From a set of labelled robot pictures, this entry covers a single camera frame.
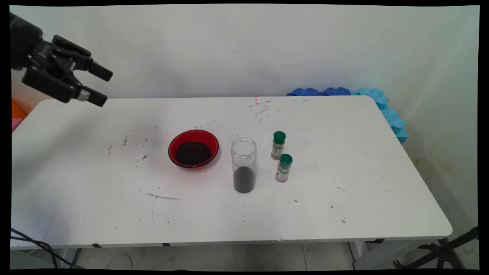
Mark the pink block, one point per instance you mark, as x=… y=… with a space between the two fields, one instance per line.
x=16 y=124

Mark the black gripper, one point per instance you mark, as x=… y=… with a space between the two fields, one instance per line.
x=25 y=42

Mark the dark blue foam piece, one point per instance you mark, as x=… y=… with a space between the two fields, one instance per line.
x=337 y=91
x=303 y=92

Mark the black seeds heap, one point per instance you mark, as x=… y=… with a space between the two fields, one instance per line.
x=244 y=180
x=193 y=153

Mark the light blue foam strip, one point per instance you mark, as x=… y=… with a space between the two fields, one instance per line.
x=386 y=109

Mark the grey pedestal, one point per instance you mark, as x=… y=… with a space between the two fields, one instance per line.
x=30 y=260

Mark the black tripod stand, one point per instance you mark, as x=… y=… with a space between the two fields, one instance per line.
x=443 y=252

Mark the red plastic bowl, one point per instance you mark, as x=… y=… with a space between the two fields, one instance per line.
x=174 y=147

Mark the green-capped spice bottle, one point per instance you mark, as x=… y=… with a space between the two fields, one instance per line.
x=278 y=147
x=284 y=170

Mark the white table leg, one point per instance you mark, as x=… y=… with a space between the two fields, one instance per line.
x=366 y=254

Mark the clear plastic jar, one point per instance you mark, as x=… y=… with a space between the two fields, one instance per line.
x=243 y=156

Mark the orange block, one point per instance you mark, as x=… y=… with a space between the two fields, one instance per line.
x=17 y=110

